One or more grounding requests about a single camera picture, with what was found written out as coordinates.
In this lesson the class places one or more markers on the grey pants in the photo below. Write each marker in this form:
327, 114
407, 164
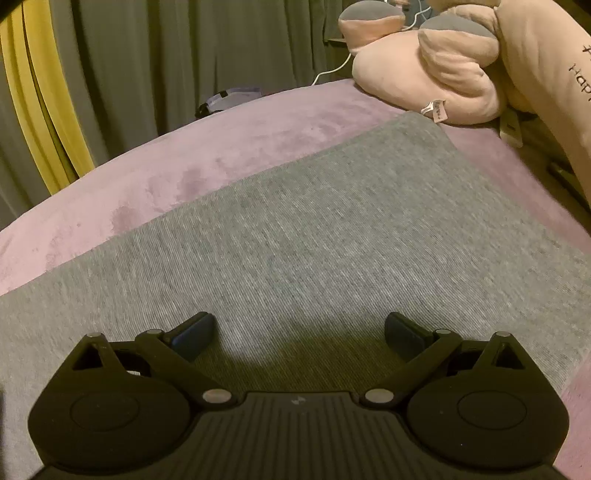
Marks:
295, 230

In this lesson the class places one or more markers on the pink plush toy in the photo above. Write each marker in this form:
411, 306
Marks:
461, 69

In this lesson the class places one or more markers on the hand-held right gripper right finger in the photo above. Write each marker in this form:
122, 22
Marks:
400, 333

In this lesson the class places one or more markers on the grey-green curtain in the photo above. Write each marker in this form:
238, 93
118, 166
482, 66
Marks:
152, 60

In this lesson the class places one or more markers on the dark nightstand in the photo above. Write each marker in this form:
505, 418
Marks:
337, 41

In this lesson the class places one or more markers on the pink bed blanket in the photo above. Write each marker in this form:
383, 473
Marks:
152, 175

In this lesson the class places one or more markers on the yellow curtain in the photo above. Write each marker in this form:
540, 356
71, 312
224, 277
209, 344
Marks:
44, 87

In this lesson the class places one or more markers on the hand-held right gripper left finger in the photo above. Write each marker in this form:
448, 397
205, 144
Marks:
194, 334

